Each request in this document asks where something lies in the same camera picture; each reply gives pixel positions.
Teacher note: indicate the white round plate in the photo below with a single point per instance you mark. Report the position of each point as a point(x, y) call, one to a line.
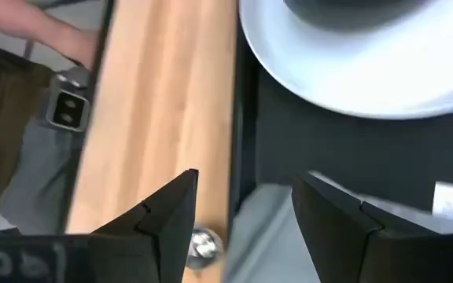
point(348, 70)

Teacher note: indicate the black plastic tray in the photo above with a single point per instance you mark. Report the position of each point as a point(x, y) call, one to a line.
point(368, 149)

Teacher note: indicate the black round bowl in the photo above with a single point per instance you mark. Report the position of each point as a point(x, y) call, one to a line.
point(352, 13)

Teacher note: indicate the black aluminium table frame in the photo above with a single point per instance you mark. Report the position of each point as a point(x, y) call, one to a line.
point(78, 177)

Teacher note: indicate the small grey table camera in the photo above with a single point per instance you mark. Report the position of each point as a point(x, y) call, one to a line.
point(69, 112)

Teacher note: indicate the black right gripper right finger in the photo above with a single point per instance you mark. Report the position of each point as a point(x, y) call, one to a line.
point(332, 236)

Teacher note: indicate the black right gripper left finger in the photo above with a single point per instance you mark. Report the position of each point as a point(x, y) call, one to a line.
point(175, 220)

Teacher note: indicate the person's forearm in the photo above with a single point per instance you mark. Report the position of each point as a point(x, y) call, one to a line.
point(34, 27)

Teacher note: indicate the person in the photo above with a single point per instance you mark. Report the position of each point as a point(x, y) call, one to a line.
point(6, 118)

